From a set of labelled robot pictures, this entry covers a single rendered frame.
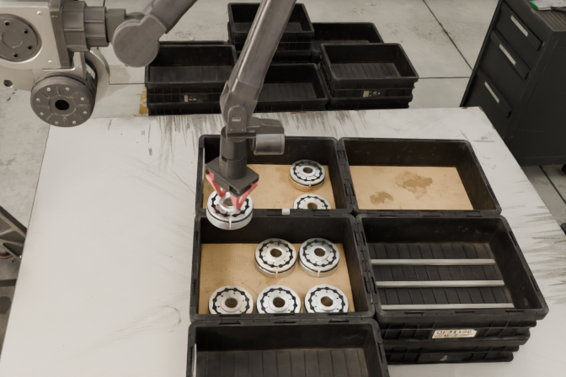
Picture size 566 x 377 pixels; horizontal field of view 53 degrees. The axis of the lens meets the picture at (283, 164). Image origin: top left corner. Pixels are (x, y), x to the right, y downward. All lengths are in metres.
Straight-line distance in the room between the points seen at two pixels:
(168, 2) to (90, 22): 0.13
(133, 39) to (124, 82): 2.45
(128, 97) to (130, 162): 1.49
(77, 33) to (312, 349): 0.82
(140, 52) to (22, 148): 2.14
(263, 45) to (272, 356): 0.67
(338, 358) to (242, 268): 0.32
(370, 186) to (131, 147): 0.80
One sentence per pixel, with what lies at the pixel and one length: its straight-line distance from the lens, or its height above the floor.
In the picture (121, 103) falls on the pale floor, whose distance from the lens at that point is 3.31.
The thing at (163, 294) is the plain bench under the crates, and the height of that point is 0.70.
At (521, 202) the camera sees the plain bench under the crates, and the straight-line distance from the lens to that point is 2.02.
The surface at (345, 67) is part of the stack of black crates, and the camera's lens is 2.80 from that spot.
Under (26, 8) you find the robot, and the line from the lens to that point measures 1.04.
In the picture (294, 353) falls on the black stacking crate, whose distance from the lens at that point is 1.32.
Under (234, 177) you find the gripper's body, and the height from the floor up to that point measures 1.15.
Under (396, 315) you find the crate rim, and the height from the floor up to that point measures 0.93.
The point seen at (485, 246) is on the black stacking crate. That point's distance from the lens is 1.64.
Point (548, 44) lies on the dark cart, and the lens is 2.66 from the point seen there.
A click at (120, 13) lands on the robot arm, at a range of 1.06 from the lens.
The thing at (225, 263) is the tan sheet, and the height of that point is 0.83.
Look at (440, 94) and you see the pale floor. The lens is 3.67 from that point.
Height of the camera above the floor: 1.98
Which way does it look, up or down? 43 degrees down
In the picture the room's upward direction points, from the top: 7 degrees clockwise
